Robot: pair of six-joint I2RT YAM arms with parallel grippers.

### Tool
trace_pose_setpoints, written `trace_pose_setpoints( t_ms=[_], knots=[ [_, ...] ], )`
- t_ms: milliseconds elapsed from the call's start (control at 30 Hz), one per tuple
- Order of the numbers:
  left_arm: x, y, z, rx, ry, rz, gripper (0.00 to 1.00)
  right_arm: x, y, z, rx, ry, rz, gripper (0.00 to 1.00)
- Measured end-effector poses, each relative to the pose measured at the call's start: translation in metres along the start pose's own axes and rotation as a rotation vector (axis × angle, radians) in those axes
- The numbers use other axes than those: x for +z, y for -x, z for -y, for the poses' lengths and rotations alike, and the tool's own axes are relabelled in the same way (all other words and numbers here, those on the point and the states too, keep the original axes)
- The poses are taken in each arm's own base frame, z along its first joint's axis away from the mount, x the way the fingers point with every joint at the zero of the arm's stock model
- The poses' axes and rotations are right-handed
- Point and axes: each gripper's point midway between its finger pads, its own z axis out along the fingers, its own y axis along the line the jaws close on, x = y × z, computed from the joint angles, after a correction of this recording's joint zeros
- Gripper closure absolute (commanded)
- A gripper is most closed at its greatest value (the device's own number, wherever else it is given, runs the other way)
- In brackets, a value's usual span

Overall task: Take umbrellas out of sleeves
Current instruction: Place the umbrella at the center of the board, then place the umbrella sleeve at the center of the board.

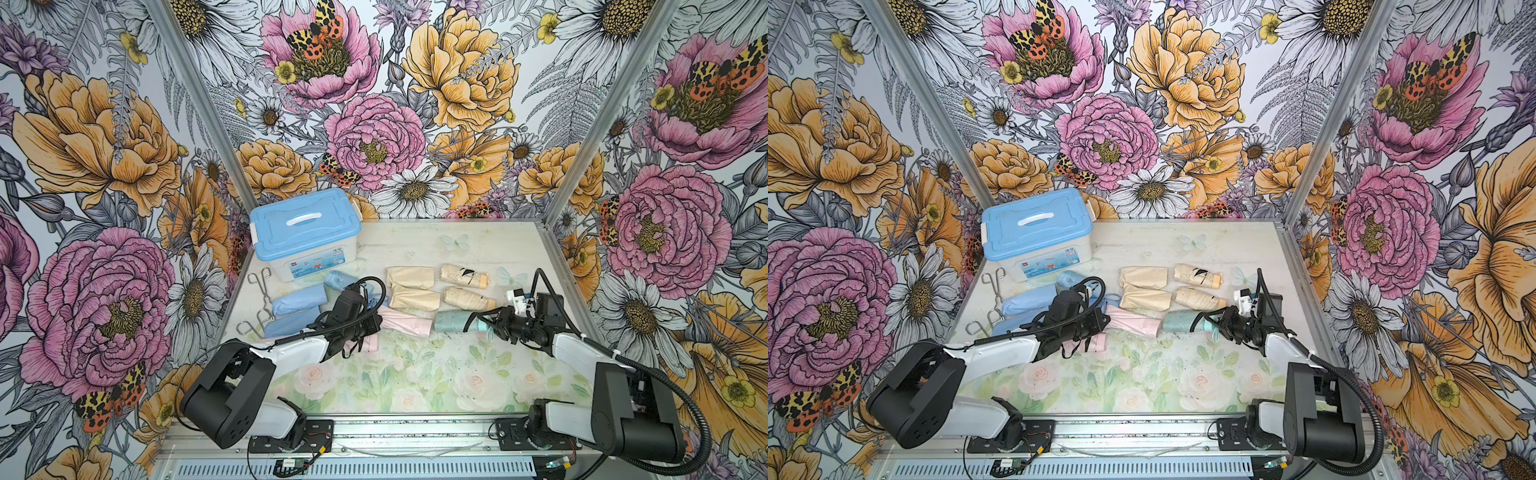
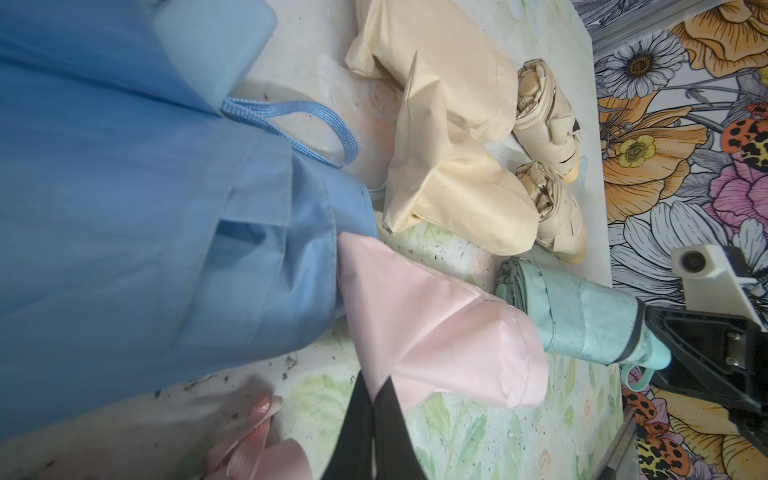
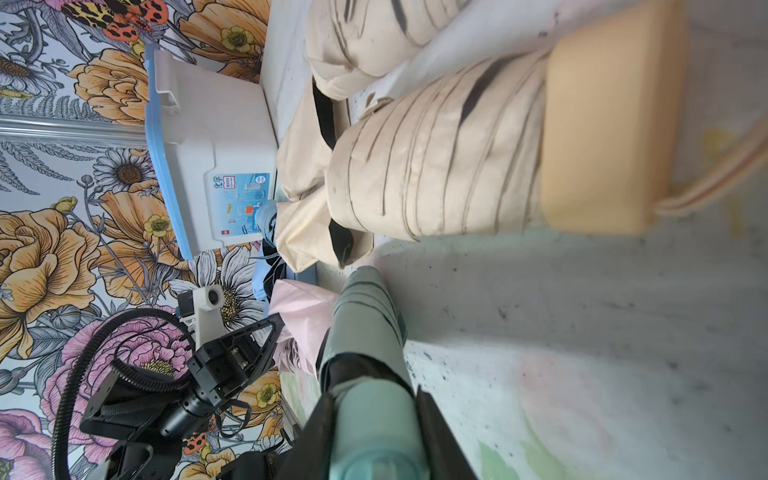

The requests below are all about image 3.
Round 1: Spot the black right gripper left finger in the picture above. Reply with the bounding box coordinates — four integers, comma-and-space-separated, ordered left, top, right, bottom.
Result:
276, 392, 336, 480

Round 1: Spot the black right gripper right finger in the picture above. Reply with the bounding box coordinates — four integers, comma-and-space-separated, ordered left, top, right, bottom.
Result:
415, 388, 477, 480

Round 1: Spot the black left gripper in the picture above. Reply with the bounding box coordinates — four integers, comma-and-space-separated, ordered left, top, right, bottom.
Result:
187, 314, 284, 408

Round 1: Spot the pink umbrella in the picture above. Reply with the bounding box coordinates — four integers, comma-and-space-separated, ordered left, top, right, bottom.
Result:
269, 280, 338, 376

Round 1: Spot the blue umbrella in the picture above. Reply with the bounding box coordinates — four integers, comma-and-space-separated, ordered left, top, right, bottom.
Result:
251, 257, 317, 302
253, 200, 278, 244

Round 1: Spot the beige umbrella sleeve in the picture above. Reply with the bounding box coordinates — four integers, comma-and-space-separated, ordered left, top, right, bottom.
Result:
274, 186, 374, 272
277, 78, 350, 201

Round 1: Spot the beige umbrella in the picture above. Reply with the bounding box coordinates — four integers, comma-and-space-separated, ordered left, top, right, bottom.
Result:
326, 1, 767, 240
305, 0, 467, 100

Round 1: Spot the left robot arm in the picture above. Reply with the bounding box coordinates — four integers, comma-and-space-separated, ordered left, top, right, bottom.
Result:
80, 314, 284, 479

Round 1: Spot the blue lidded plastic storage box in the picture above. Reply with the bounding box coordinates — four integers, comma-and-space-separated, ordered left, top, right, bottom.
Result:
144, 47, 278, 260

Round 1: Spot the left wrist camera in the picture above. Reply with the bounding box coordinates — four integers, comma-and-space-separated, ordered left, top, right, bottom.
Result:
177, 285, 228, 348

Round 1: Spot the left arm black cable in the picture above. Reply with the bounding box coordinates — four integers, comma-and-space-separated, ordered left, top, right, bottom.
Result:
50, 307, 253, 480

